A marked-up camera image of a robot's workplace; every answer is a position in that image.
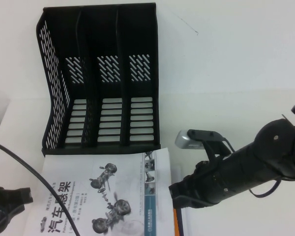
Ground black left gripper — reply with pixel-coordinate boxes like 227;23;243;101
0;187;33;236

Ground white book with dark block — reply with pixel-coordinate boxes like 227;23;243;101
173;166;186;236

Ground thick black cable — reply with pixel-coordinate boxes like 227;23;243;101
0;141;82;236

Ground white car suspension book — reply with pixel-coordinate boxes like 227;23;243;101
29;147;179;236

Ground plain white book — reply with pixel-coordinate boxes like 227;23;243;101
180;172;191;236

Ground black plastic book stand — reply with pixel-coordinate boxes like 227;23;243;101
35;2;161;157

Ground black right camera bracket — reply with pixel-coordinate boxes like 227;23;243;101
188;128;235;162

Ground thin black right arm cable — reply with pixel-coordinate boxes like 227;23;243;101
249;176;285;198

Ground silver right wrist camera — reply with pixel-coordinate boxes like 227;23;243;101
176;130;207;150

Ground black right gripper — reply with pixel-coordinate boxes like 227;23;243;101
168;159;227;210

